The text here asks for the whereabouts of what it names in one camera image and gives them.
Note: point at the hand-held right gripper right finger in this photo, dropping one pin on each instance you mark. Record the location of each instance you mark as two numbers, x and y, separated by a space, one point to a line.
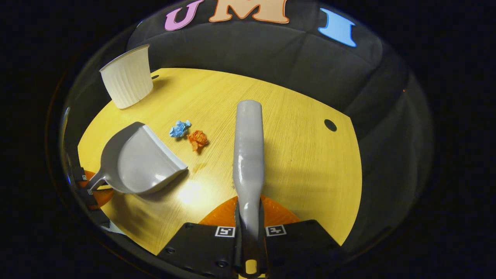
298 244

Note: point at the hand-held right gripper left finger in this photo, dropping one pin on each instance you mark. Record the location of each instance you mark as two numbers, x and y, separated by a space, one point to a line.
197 248

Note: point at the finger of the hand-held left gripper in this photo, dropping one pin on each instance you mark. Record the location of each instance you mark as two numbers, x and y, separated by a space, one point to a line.
81 176
101 198

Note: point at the grey plastic dustpan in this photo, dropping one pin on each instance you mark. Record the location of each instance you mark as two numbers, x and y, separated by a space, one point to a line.
143 166

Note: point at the small grey broom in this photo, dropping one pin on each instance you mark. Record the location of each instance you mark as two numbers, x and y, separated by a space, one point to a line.
248 155

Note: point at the blue paper scrap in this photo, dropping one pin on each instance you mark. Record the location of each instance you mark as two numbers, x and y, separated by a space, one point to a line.
179 129

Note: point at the white ribbed garbage bin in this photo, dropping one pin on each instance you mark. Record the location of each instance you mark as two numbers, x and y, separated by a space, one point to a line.
128 81

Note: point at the orange paper scrap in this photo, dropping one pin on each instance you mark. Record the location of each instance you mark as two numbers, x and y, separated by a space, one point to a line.
197 138

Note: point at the wooden desktop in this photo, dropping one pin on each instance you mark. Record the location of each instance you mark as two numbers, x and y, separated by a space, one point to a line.
310 174

